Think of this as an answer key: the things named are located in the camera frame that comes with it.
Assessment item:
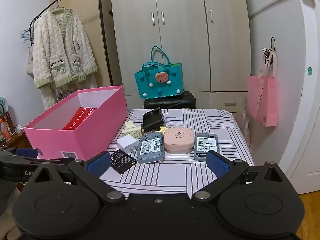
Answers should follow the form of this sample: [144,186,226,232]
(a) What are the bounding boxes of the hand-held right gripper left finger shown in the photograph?
[27,151,127,204]

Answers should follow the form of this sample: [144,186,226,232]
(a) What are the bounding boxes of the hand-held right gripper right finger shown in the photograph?
[191,151,298,204]

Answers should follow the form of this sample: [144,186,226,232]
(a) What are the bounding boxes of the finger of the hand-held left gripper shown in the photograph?
[14,148,43,158]
[15,157,76,167]

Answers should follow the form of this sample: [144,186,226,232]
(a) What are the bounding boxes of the black battery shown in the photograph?
[110,149,137,175]

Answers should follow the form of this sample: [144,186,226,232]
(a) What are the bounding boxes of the pink cardboard box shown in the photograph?
[23,85,129,162]

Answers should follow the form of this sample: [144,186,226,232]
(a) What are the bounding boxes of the white charger plug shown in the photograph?
[116,134,138,154]

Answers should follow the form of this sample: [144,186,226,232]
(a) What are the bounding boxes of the pink rounded case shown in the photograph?
[163,127,195,155]

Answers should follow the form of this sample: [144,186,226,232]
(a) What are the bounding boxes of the cream hair claw clip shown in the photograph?
[122,121,142,139]

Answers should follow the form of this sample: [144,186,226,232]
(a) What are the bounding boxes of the black plastic case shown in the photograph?
[142,107,165,132]

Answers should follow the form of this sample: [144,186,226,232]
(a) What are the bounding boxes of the clutter of bottles and packets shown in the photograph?
[0,97,24,143]

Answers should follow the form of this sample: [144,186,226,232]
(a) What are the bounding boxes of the clear plastic bag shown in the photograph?
[236,106,252,148]

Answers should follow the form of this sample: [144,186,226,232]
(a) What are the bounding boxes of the red glasses-print pouch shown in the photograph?
[62,107,97,130]

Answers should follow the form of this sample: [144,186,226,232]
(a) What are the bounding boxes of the black suitcase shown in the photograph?
[143,91,197,110]

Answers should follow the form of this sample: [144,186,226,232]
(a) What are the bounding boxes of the pink shopping bag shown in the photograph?
[247,50,279,127]

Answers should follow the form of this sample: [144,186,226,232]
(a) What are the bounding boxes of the teal felt tote bag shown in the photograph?
[134,46,184,99]

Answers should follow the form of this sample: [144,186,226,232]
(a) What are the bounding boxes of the fluffy cream robe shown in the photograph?
[26,8,98,110]

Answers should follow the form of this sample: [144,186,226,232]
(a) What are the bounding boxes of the light blue hangers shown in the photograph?
[20,26,34,44]

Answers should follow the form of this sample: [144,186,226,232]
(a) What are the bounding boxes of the white refrigerator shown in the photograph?
[244,0,320,195]

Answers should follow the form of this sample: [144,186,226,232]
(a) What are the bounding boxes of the black clothes rack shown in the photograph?
[29,0,112,87]

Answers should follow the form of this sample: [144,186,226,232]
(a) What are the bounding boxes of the beige wardrobe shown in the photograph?
[109,0,251,113]

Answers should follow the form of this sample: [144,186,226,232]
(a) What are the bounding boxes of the beige leaning board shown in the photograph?
[49,0,112,88]

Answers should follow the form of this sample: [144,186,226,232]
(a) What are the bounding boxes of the black hair ties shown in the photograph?
[262,37,277,65]

